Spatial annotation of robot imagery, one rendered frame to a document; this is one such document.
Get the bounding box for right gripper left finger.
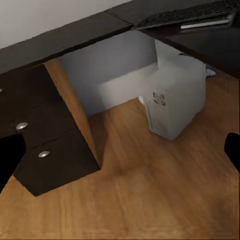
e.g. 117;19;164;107
0;133;27;193

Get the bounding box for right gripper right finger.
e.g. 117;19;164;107
224;133;240;173

